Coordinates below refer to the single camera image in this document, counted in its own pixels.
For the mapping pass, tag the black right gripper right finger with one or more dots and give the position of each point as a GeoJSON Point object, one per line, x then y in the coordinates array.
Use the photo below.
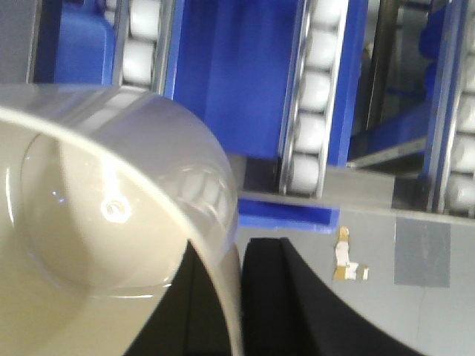
{"type": "Point", "coordinates": [288, 310]}

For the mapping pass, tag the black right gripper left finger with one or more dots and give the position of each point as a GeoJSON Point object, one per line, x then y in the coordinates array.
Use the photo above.
{"type": "Point", "coordinates": [188, 320]}

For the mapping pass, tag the white plastic bin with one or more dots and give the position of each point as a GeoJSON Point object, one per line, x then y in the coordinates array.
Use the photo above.
{"type": "Point", "coordinates": [102, 191]}

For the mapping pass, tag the torn paper label scrap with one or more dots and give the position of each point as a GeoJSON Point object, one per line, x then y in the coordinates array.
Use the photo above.
{"type": "Point", "coordinates": [345, 269]}

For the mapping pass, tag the grey tape patch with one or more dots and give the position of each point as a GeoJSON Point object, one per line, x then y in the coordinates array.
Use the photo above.
{"type": "Point", "coordinates": [422, 253]}

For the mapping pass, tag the blue crate centre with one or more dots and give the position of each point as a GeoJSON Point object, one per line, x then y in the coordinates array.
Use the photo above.
{"type": "Point", "coordinates": [231, 68]}

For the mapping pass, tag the blue crate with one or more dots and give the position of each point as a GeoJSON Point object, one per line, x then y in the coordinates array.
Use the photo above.
{"type": "Point", "coordinates": [75, 42]}
{"type": "Point", "coordinates": [231, 68]}

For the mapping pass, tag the white roller track left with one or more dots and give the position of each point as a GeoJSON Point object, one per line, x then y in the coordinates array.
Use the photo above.
{"type": "Point", "coordinates": [143, 30]}

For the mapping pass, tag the blue crate left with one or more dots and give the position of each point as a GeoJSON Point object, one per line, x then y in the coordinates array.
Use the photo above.
{"type": "Point", "coordinates": [75, 42]}

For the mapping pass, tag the stainless steel shelf frame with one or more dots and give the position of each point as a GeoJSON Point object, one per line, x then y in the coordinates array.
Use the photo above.
{"type": "Point", "coordinates": [353, 190]}

